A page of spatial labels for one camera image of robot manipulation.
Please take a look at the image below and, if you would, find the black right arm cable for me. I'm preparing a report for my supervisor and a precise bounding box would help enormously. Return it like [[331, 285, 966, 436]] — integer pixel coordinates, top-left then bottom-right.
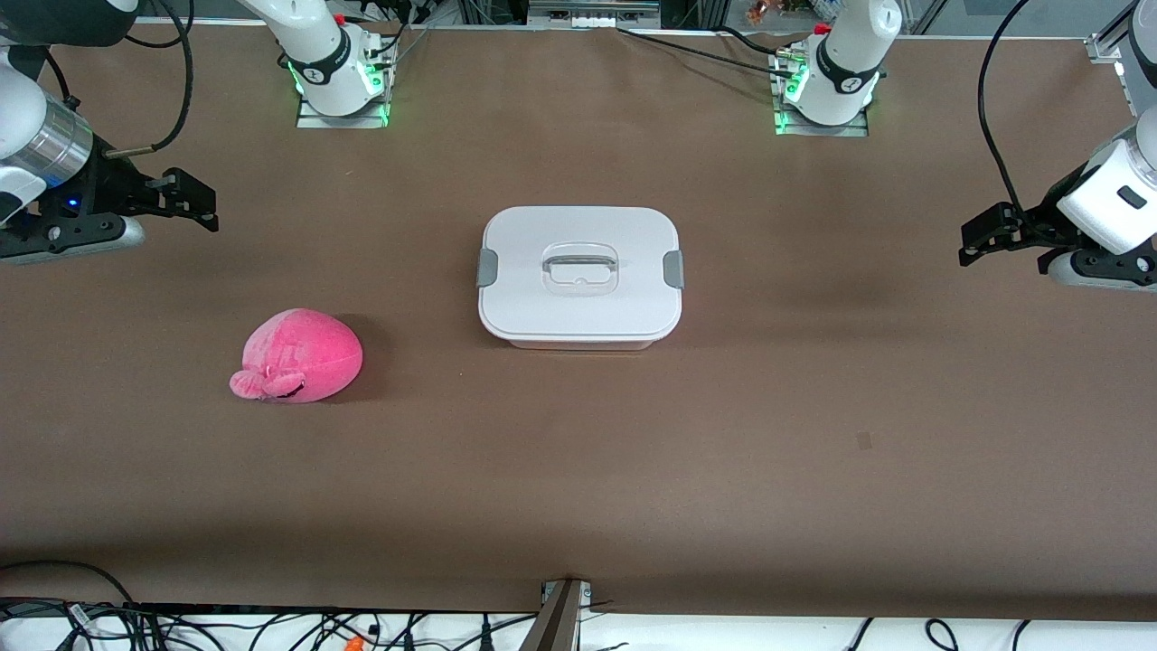
[[101, 0, 196, 161]]

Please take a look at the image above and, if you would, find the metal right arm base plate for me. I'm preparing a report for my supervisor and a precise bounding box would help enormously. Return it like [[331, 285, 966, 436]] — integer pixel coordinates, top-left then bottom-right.
[[296, 83, 391, 129]]

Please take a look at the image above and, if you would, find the grey metal device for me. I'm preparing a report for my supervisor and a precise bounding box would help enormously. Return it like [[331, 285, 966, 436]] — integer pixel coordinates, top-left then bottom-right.
[[527, 0, 662, 30]]

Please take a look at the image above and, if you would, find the aluminium camera post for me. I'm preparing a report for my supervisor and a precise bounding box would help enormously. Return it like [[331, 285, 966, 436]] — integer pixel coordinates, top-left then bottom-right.
[[518, 579, 594, 651]]

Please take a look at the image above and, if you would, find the pink plush toy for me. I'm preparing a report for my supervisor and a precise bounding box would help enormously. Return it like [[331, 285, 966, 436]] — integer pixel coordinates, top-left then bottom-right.
[[229, 308, 364, 404]]

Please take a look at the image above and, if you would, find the white box lid with handle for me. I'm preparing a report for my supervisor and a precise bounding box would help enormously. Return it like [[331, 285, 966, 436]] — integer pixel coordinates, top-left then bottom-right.
[[476, 206, 685, 343]]

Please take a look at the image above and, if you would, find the black looped floor cable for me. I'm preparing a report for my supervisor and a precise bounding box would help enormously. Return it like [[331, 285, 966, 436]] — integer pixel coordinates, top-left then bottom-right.
[[0, 560, 137, 609]]

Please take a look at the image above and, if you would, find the tangled black cable bundle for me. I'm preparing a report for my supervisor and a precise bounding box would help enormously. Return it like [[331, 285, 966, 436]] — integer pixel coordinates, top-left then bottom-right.
[[0, 600, 543, 651]]

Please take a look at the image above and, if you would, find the aluminium frame corner profile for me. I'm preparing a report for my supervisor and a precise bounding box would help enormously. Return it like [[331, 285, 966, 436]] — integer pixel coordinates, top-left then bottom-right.
[[1087, 27, 1131, 64]]

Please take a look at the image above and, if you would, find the long black table cable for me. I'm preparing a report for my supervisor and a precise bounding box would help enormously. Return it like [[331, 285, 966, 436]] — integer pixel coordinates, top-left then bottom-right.
[[617, 27, 796, 75]]

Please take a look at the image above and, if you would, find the translucent pink plastic box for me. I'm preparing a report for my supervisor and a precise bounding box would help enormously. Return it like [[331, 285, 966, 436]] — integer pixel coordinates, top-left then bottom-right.
[[493, 333, 670, 353]]

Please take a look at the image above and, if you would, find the short curved black cable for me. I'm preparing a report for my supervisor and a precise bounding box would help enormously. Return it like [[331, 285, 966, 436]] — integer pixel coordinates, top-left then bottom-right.
[[714, 25, 810, 58]]

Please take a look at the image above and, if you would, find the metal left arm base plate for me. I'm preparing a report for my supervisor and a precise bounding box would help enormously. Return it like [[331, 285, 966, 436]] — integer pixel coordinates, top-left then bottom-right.
[[774, 45, 870, 138]]

